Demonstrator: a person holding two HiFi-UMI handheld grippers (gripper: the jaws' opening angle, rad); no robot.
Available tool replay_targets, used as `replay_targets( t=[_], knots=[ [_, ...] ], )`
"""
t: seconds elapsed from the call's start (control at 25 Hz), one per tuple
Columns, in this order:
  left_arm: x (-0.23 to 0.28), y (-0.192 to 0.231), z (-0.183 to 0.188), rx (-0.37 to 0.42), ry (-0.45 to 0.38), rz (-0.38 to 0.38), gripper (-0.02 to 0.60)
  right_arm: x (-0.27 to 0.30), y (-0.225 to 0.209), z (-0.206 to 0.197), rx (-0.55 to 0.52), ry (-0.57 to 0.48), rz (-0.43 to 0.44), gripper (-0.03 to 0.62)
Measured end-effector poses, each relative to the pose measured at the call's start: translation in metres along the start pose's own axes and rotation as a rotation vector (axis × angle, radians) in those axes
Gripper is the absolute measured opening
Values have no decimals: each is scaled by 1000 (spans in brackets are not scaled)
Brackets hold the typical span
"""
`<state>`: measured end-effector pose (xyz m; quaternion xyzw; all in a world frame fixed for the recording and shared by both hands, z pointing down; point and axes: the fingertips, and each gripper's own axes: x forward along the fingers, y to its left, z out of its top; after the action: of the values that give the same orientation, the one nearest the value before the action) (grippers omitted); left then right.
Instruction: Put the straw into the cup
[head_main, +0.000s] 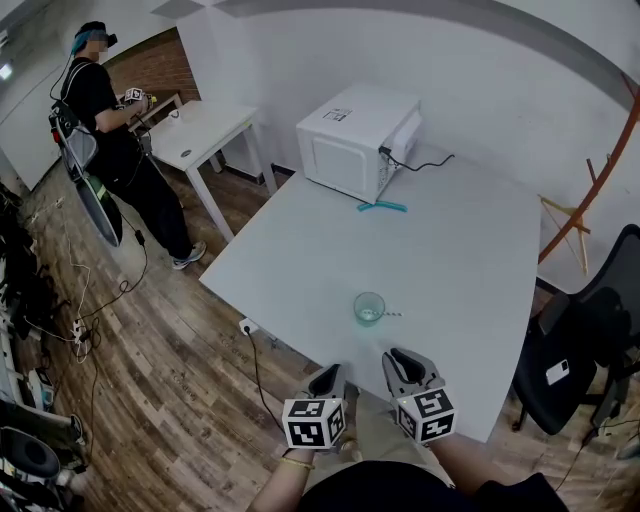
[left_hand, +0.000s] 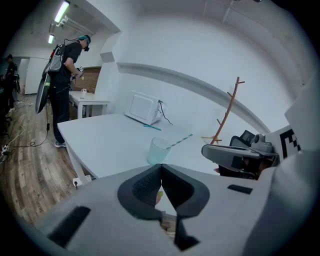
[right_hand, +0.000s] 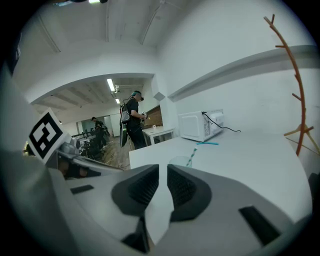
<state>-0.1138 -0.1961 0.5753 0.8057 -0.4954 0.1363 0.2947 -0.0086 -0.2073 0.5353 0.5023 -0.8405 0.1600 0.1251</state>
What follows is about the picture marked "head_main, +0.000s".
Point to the lit ceiling sign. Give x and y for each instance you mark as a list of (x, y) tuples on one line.
[(5, 71)]

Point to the teal striped paper straw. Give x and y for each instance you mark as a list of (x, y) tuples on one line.
[(392, 314)]

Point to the white microwave oven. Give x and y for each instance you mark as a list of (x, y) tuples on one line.
[(345, 150)]

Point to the small white desk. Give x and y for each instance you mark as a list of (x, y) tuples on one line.
[(205, 132)]

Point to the black office chair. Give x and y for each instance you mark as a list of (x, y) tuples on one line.
[(565, 340)]

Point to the person's right forearm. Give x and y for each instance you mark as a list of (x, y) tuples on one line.
[(465, 465)]

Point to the orange coat rack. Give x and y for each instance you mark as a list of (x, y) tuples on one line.
[(600, 180)]

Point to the white smartphone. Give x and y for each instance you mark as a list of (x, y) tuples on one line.
[(558, 372)]

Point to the wooden clothes hanger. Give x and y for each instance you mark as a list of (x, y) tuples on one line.
[(560, 207)]

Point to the person's left forearm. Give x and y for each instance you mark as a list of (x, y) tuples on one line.
[(285, 485)]

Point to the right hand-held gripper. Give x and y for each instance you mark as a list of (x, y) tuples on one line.
[(430, 412)]

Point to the white power socket block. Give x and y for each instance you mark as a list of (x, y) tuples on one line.
[(248, 326)]

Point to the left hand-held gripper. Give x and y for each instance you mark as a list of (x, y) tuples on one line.
[(312, 425)]

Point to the translucent teal cup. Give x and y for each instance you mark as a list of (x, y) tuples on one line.
[(367, 320)]

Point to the teal plastic strip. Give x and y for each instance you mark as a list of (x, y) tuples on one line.
[(387, 205)]

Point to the person's dark shirt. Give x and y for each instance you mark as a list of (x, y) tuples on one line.
[(400, 492)]

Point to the white floor power strip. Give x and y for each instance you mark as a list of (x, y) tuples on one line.
[(79, 331)]

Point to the white bowl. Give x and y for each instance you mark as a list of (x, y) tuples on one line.
[(174, 117)]

